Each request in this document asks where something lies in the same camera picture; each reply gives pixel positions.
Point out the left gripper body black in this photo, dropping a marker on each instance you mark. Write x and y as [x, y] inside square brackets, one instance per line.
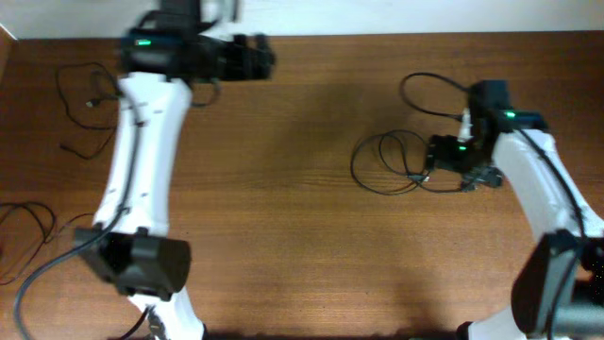
[234, 63]

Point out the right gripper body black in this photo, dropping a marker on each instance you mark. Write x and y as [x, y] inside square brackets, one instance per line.
[458, 156]

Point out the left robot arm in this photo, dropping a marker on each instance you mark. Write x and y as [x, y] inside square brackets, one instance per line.
[128, 245]

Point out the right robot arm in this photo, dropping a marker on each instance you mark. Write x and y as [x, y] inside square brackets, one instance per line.
[559, 292]

